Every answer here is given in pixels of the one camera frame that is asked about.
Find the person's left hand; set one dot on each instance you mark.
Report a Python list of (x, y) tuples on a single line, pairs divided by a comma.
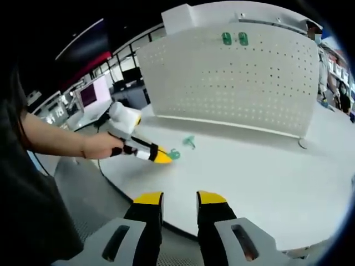
[(100, 147)]

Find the large dark wall screen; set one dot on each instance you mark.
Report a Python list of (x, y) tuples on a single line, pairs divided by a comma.
[(88, 41)]

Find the white desk with black legs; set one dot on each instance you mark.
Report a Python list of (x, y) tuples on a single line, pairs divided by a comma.
[(83, 119)]

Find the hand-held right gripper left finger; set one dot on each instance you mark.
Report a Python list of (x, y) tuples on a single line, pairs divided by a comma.
[(147, 221)]

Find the black computer monitor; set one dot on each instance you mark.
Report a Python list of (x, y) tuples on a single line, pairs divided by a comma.
[(132, 76)]

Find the white kiosk with purple screen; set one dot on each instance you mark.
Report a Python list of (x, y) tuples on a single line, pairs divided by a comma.
[(88, 95)]

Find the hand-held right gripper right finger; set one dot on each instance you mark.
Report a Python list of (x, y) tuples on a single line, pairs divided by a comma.
[(213, 219)]

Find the person's dark clothing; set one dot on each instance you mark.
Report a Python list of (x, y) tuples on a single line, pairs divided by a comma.
[(27, 207)]

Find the white storage rack with bins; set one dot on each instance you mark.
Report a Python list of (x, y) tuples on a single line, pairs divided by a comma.
[(337, 69)]

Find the white perforated mounting plate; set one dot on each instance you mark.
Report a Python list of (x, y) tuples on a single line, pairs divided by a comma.
[(235, 91)]

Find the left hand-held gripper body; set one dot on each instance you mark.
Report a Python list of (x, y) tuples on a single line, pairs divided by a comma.
[(124, 119)]

